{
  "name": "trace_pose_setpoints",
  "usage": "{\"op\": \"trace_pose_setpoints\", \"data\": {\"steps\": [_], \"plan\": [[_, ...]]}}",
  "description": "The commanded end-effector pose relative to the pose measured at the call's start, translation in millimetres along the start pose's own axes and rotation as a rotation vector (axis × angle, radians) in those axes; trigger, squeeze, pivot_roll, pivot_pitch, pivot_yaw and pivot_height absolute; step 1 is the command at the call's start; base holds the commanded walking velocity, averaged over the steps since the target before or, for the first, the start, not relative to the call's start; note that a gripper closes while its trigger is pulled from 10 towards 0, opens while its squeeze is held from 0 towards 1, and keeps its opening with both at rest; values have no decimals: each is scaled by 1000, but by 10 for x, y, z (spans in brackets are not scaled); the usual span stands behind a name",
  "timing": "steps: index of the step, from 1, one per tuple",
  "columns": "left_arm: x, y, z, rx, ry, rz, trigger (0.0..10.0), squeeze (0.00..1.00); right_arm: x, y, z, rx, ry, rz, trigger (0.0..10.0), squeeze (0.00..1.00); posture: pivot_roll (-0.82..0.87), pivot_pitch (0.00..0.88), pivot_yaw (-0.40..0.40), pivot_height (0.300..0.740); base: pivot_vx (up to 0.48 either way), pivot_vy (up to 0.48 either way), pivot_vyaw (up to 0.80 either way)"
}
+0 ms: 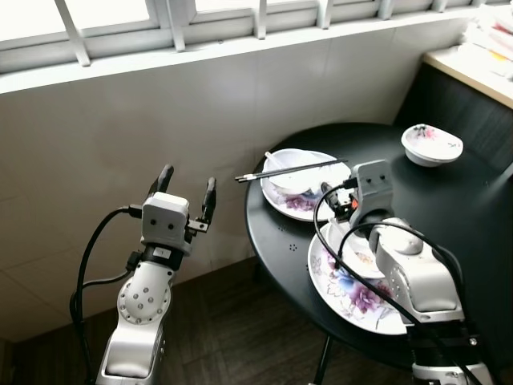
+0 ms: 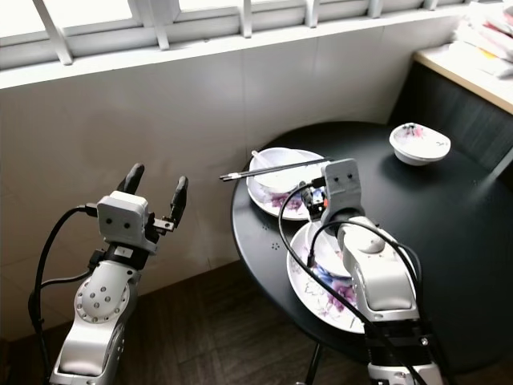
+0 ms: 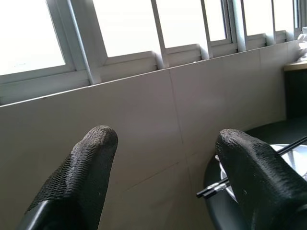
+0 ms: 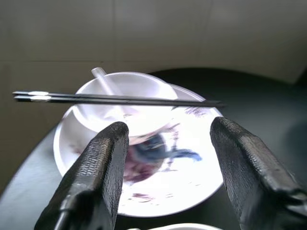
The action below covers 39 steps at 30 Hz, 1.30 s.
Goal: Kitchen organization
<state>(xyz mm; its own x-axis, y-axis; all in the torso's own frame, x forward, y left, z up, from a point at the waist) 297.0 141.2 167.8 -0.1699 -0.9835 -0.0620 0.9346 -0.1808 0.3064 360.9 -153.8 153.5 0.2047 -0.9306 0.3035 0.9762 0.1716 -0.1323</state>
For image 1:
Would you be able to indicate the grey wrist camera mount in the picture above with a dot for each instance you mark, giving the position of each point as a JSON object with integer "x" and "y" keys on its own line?
{"x": 375, "y": 188}
{"x": 164, "y": 220}

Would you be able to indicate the small white floral bowl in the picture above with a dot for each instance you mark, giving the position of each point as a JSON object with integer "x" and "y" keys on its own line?
{"x": 433, "y": 152}

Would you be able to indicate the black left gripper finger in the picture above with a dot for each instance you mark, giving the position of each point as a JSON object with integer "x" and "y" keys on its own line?
{"x": 162, "y": 180}
{"x": 209, "y": 200}

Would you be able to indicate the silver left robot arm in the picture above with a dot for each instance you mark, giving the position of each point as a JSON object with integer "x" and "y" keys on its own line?
{"x": 143, "y": 309}

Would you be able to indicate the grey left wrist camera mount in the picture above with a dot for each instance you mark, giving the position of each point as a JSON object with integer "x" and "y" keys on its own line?
{"x": 164, "y": 220}

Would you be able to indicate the white ceramic spoon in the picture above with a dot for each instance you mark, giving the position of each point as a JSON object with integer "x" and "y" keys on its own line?
{"x": 271, "y": 159}

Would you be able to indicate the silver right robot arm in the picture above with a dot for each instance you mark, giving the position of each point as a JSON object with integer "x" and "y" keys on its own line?
{"x": 417, "y": 281}

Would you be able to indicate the dark cabinet light wooden top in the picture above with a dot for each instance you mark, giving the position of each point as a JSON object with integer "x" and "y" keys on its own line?
{"x": 457, "y": 104}

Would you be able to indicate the white plate purple flowers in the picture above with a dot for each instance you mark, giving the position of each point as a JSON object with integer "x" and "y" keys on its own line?
{"x": 292, "y": 204}

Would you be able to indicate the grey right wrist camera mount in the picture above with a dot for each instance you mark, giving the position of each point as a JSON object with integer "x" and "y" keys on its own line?
{"x": 375, "y": 188}

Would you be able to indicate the round black table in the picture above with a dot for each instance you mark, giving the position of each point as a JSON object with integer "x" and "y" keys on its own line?
{"x": 449, "y": 208}

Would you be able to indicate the large white plate blue flowers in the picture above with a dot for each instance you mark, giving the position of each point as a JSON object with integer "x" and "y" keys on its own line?
{"x": 353, "y": 301}

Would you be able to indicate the white window frame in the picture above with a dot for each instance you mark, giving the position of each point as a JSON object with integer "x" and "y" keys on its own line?
{"x": 176, "y": 24}

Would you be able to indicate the plain white bowl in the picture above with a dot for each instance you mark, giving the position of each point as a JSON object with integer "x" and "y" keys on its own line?
{"x": 357, "y": 257}
{"x": 292, "y": 183}

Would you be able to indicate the stack of white packets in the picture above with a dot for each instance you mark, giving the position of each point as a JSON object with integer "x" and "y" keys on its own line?
{"x": 489, "y": 40}

